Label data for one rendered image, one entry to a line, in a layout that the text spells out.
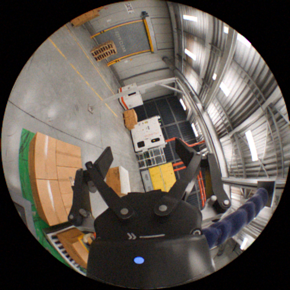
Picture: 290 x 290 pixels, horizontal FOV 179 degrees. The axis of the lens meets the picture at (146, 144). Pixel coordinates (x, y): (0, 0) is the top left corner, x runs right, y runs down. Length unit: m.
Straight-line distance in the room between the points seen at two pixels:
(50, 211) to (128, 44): 9.71
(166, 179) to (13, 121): 8.36
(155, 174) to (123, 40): 10.89
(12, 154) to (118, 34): 8.88
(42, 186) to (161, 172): 7.41
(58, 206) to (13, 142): 1.25
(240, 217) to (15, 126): 2.79
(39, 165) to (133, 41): 9.21
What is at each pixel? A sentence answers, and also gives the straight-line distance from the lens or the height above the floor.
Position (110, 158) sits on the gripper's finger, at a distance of 0.21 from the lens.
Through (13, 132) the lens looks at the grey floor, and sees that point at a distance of 2.06.
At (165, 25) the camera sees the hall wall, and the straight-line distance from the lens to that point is 9.83.
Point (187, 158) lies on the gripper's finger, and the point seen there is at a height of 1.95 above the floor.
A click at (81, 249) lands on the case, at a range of 1.32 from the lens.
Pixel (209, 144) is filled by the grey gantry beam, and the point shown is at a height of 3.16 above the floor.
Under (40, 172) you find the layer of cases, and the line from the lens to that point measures 1.46.
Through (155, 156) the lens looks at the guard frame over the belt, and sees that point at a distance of 7.85.
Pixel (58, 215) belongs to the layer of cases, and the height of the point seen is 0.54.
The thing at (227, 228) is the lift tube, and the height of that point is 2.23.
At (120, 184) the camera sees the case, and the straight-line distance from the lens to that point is 2.17.
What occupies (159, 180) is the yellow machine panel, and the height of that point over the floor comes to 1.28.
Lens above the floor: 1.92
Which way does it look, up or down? 6 degrees down
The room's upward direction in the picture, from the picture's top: 74 degrees clockwise
